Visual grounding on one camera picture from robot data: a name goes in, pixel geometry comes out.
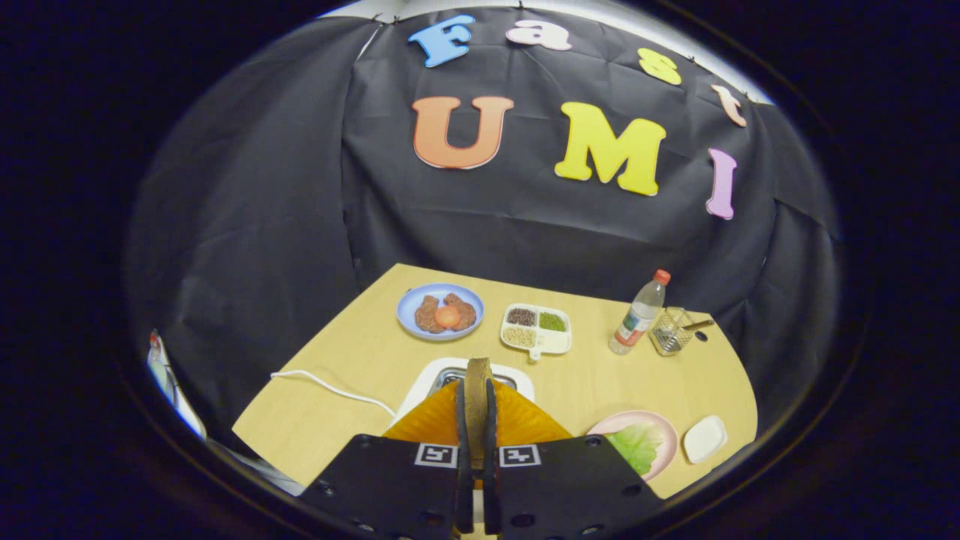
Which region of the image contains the green lettuce leaf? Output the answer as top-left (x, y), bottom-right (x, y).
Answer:
top-left (604, 424), bottom-right (665, 476)

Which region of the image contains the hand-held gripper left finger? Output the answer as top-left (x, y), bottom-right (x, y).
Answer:
top-left (298, 379), bottom-right (476, 540)

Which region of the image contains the brown meat patty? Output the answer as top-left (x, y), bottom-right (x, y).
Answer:
top-left (414, 295), bottom-right (447, 335)
top-left (442, 292), bottom-right (478, 331)

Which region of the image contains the pink plate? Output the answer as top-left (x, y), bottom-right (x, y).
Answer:
top-left (586, 409), bottom-right (680, 482)

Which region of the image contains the small white dish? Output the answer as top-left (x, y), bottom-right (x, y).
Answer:
top-left (682, 415), bottom-right (728, 465)

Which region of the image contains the clear water bottle red cap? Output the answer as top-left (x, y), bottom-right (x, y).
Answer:
top-left (608, 269), bottom-right (672, 356)

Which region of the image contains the metal mesh utensil holder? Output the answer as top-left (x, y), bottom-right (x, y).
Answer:
top-left (649, 306), bottom-right (697, 357)

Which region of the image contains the black backdrop cloth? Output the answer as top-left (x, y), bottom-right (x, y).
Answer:
top-left (124, 7), bottom-right (841, 451)

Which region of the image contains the white divided tray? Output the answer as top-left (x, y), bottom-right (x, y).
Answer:
top-left (500, 302), bottom-right (572, 363)

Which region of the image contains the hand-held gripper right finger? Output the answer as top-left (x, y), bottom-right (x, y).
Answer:
top-left (482, 379), bottom-right (667, 540)

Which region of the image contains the blue plate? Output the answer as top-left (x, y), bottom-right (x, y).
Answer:
top-left (396, 283), bottom-right (486, 342)

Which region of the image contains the white toaster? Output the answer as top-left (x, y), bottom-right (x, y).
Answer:
top-left (395, 357), bottom-right (536, 425)

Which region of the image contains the white power cable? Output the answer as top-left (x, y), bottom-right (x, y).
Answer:
top-left (270, 369), bottom-right (398, 417)

